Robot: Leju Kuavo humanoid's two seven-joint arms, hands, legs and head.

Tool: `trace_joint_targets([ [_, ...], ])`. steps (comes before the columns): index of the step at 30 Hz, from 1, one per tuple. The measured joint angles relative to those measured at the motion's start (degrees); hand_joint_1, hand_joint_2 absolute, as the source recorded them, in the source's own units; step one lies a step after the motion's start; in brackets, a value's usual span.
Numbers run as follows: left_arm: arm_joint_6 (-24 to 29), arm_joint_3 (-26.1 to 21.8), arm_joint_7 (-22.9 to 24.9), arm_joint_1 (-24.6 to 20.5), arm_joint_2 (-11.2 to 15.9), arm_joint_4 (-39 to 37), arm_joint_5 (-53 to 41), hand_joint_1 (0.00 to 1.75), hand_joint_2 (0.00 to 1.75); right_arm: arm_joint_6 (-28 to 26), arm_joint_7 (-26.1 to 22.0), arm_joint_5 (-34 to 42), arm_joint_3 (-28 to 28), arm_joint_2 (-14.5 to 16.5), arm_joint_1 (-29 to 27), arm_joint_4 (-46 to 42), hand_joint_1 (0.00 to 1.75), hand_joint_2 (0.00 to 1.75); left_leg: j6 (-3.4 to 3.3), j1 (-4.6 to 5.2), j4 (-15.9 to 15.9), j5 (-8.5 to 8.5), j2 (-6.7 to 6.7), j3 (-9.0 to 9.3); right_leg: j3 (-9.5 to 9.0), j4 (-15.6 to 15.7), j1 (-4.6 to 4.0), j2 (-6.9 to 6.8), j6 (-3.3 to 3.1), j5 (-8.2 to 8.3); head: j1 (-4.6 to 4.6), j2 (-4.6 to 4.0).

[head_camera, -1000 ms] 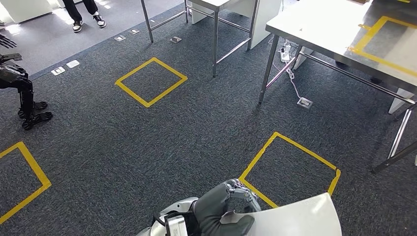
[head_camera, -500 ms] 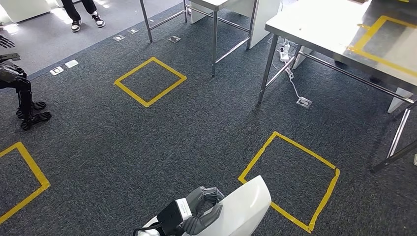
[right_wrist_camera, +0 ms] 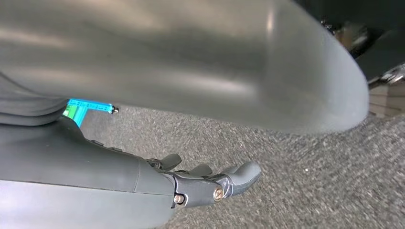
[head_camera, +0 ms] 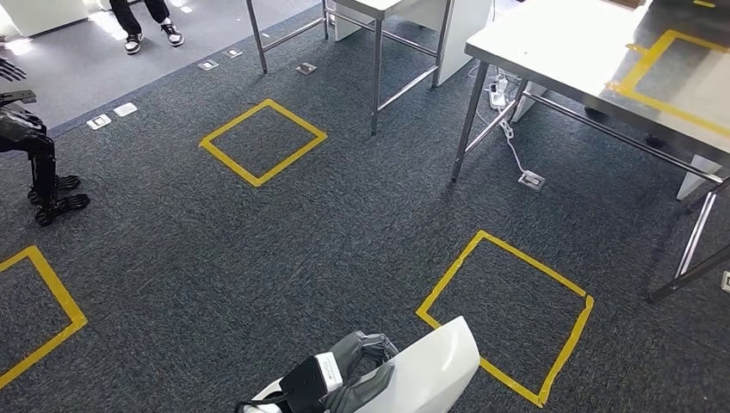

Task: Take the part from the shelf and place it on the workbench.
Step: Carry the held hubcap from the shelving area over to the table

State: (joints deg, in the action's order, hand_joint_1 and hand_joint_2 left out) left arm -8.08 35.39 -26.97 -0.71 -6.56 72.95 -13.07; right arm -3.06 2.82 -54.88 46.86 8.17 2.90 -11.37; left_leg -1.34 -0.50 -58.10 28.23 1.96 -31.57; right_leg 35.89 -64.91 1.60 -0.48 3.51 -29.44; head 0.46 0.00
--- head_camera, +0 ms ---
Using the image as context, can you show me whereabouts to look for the white power strip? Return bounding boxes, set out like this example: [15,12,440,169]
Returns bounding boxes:
[487,77,510,110]

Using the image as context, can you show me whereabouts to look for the humanoid robot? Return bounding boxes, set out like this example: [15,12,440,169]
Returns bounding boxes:
[0,57,91,227]

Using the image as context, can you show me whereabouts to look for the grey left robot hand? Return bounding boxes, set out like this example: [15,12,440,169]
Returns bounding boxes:
[322,331,400,413]

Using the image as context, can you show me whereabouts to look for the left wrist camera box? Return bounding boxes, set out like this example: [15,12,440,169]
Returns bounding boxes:
[279,352,344,413]

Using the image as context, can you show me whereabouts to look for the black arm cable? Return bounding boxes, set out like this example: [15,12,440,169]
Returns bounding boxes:
[233,391,288,413]

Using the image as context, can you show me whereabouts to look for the steel frame table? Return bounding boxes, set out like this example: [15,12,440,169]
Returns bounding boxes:
[244,0,457,137]

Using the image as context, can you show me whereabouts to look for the white power cable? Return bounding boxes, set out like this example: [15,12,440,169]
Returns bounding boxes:
[498,116,529,175]

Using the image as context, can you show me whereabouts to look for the person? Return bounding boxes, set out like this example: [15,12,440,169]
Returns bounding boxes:
[108,0,186,56]

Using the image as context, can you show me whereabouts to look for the stainless steel workbench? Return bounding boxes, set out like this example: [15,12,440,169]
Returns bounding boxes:
[450,0,730,303]

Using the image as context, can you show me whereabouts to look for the yellow tape rectangle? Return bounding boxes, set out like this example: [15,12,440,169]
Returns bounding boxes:
[606,29,730,139]

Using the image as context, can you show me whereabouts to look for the yellow floor tape square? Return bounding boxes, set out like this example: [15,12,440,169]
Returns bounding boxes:
[0,246,89,392]
[199,99,330,188]
[415,230,596,410]

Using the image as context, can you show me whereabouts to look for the white curved panel part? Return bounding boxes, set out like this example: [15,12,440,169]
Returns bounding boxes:
[353,316,482,413]

